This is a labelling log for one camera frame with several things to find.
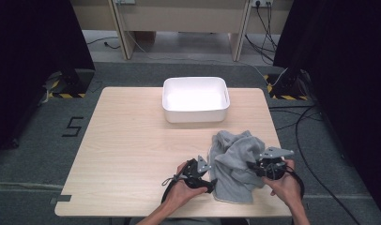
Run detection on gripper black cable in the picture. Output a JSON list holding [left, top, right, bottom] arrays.
[[160, 173, 188, 204], [283, 164, 306, 202]]

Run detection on grey pants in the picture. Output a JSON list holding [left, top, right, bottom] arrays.
[[207, 129, 276, 205]]

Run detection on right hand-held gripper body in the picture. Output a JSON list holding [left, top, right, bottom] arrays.
[[257, 146, 296, 181]]

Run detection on person's left hand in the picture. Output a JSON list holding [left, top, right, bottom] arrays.
[[164, 161, 209, 214]]

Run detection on bundle of black wall cables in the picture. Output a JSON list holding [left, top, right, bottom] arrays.
[[244, 1, 279, 66]]

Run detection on beige wooden desk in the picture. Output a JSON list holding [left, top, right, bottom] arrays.
[[70, 0, 295, 62]]

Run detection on white plastic basket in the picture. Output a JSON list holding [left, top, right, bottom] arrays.
[[161, 76, 231, 124]]

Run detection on black curtain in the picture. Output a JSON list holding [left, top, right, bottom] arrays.
[[0, 0, 98, 158], [272, 0, 381, 217]]

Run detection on grey floor tape piece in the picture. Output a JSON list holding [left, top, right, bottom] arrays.
[[49, 194, 73, 205]]

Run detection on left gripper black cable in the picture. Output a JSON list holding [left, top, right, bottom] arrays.
[[160, 173, 188, 204]]

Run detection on long black floor cable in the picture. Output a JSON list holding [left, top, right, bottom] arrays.
[[294, 105, 362, 225]]

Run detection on short black floor cable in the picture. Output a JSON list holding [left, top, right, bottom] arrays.
[[86, 36, 121, 51]]

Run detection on person's right hand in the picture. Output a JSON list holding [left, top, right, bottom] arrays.
[[262, 158, 303, 208]]

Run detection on white wall socket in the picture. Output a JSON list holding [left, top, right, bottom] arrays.
[[251, 0, 274, 8]]

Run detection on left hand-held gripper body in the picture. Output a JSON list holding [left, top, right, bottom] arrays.
[[182, 155, 212, 190]]

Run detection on black stand base hazard tape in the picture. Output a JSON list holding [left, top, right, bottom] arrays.
[[263, 68, 310, 101], [42, 67, 96, 99]]

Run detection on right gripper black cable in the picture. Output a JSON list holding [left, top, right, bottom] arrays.
[[283, 164, 306, 202]]

